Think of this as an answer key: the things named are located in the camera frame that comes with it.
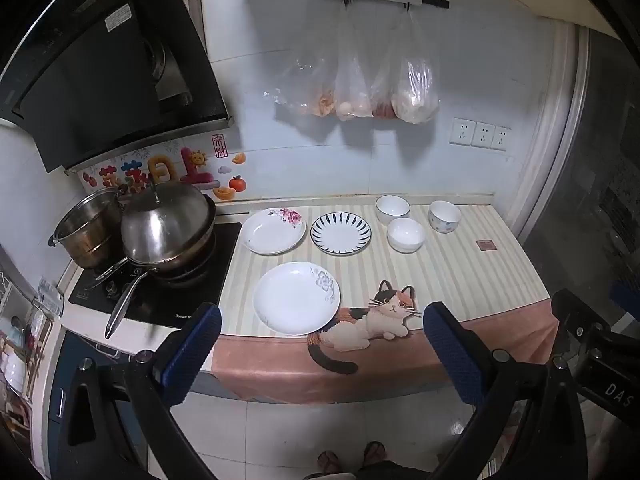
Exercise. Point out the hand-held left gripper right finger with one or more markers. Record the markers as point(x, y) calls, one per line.
point(452, 355)

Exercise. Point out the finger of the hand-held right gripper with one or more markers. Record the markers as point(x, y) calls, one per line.
point(626, 294)
point(575, 317)

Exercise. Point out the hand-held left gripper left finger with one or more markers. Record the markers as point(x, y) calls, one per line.
point(192, 347)

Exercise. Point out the plain white bowl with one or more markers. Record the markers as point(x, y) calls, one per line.
point(406, 235)

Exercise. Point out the person's right forearm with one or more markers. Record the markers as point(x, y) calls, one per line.
point(617, 440)

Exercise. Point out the black glass gas stove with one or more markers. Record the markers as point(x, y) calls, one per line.
point(200, 300)

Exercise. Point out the striped cat print tablecloth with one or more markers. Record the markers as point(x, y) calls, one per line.
point(465, 280)

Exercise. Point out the grey flower white plate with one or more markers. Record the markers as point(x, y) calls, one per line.
point(292, 300)

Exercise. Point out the small brown card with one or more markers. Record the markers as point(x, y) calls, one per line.
point(486, 245)

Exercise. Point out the blue cabinet door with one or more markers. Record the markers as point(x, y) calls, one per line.
point(67, 347)

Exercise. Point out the steel wok lid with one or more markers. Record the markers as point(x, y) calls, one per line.
point(165, 220)

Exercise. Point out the pink floral white plate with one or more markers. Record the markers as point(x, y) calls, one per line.
point(270, 235)

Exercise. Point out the blue rim patterned bowl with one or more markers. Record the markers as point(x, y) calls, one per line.
point(444, 217)

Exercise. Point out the dark rim white bowl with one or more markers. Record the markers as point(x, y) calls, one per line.
point(393, 207)

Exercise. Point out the steel stock pot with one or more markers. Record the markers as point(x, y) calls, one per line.
point(82, 230)

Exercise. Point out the person's left foot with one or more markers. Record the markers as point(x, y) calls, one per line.
point(330, 461)

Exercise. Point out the blue striped rim plate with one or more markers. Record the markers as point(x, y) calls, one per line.
point(341, 234)

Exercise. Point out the cluttered storage rack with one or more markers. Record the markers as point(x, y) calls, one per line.
point(20, 355)

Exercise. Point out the clear plastic bag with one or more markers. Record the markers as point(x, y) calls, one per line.
point(305, 85)
point(415, 80)
point(382, 102)
point(352, 80)

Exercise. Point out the black range hood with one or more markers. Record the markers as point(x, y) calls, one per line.
point(100, 70)

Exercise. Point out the white door frame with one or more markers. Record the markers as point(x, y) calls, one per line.
point(555, 135)

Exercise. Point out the colourful wall sticker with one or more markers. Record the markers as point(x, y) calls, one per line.
point(160, 167)

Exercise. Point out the white wall socket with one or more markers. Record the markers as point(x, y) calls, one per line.
point(483, 135)
point(501, 139)
point(461, 132)

